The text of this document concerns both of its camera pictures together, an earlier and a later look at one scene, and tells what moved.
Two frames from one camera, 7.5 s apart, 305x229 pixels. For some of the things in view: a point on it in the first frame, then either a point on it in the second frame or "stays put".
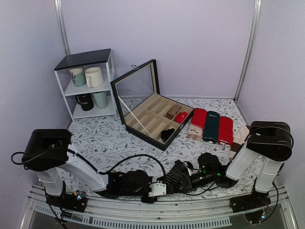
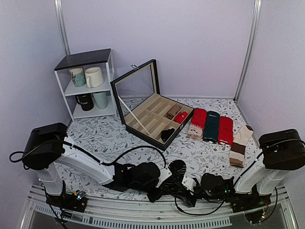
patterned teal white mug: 78,76 stays put
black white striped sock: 177,179 stays put
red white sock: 225,130 stays put
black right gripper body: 207,180 to 217,197
